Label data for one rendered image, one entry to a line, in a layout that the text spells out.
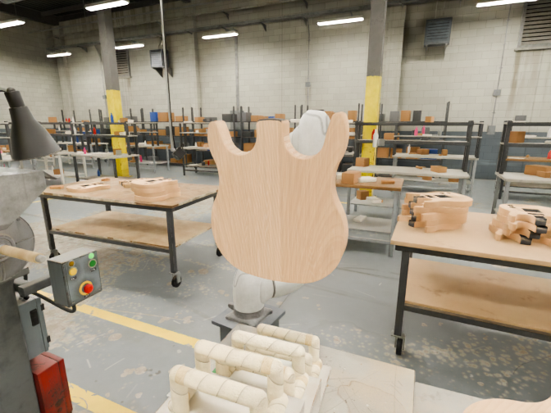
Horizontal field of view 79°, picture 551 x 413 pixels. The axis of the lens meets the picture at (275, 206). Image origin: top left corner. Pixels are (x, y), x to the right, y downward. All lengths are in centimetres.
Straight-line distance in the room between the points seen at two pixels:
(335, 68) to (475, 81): 413
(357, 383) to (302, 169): 66
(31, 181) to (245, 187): 62
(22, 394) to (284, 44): 1203
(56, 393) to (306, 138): 159
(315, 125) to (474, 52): 1083
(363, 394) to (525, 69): 1127
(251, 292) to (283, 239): 87
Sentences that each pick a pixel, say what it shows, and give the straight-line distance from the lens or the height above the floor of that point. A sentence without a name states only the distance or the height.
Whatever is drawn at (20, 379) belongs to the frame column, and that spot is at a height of 63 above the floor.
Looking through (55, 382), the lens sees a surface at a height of 53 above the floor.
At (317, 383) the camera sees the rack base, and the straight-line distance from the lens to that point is 96.
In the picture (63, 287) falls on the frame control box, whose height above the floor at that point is 101.
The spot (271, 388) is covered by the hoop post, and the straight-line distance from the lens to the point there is 74.
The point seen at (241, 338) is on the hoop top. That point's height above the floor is 112.
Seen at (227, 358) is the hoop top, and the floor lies 120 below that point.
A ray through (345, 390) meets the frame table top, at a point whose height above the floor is 93.
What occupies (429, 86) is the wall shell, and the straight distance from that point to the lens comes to 1164.
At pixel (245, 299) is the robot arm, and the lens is 167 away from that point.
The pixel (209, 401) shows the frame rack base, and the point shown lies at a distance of 81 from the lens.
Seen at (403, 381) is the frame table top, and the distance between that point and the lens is 116.
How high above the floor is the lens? 166
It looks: 14 degrees down
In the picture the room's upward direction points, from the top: straight up
